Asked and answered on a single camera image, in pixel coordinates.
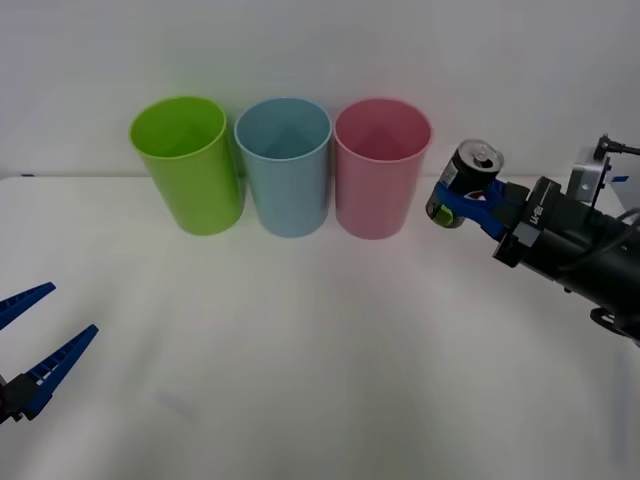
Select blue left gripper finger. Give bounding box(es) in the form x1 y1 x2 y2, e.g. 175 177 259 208
0 324 100 424
0 281 57 332

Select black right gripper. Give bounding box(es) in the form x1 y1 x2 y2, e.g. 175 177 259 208
433 175 601 292

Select black drink can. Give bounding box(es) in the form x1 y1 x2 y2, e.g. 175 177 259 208
425 138 505 230

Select pink plastic bin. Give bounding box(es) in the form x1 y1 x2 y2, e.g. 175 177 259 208
333 97 433 240

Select pale blue plastic bin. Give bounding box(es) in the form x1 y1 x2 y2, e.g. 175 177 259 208
233 97 333 238

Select green plastic bin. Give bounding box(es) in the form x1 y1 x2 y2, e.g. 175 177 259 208
128 95 246 236

